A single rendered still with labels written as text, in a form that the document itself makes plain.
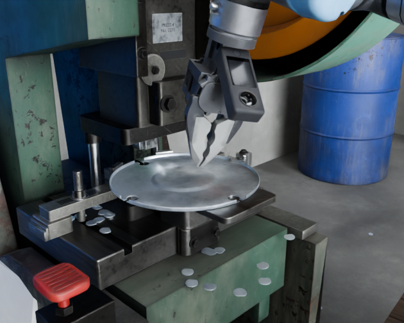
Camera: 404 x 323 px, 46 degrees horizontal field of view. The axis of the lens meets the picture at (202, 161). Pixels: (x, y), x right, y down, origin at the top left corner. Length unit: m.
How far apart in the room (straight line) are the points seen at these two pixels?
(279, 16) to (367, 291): 1.26
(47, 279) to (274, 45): 0.73
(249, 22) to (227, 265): 0.47
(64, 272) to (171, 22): 0.48
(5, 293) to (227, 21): 0.74
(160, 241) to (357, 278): 1.36
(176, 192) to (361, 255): 1.55
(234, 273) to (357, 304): 1.09
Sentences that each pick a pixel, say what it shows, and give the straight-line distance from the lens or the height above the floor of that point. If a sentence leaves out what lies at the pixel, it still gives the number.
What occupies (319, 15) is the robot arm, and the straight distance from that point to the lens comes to 0.57.
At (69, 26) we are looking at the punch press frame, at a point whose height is 1.08.
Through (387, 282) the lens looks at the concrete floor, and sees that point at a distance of 2.17.
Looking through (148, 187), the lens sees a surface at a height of 0.78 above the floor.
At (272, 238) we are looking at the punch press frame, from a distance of 1.03.
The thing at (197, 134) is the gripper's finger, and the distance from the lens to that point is 0.72.
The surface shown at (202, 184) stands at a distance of 0.90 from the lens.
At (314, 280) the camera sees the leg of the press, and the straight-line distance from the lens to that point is 1.12.
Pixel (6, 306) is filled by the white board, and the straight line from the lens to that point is 1.12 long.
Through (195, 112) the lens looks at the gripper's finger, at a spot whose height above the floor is 0.96.
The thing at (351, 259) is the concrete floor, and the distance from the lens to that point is 2.28.
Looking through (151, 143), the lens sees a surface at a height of 0.83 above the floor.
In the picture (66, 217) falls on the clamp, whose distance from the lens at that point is 0.92.
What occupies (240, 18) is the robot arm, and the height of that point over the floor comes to 1.09.
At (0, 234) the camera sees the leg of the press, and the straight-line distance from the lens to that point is 1.14.
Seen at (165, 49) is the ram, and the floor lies 1.03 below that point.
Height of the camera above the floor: 1.13
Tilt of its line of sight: 20 degrees down
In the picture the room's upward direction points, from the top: straight up
